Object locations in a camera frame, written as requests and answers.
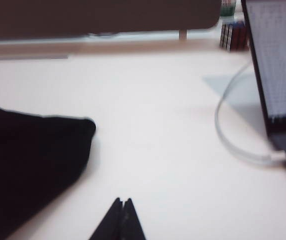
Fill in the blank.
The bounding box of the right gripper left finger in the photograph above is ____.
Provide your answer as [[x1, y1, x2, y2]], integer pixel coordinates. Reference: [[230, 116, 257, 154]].
[[89, 197, 123, 240]]

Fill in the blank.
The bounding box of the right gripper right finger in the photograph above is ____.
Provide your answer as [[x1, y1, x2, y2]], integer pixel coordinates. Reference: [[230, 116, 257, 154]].
[[120, 198, 146, 240]]

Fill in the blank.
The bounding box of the black T-shirt with green logo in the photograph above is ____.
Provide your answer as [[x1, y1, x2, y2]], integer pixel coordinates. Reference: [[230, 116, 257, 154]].
[[0, 106, 97, 240]]

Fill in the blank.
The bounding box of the beige desk divider panel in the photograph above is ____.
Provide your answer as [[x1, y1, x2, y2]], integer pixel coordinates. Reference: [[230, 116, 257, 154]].
[[0, 0, 222, 42]]

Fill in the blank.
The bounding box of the Rubik's cube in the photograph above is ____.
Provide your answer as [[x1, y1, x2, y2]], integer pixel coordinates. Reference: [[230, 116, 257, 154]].
[[219, 20, 250, 53]]

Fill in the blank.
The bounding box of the dark grey open laptop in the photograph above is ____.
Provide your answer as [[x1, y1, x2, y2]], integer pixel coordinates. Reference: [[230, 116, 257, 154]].
[[240, 0, 286, 187]]

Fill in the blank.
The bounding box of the clear water bottle green label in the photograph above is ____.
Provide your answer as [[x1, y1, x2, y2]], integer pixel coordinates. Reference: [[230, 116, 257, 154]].
[[219, 0, 236, 20]]

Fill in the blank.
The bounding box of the white laptop charging cable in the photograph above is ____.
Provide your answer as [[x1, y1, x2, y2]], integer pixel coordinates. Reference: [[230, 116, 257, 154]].
[[214, 62, 286, 166]]

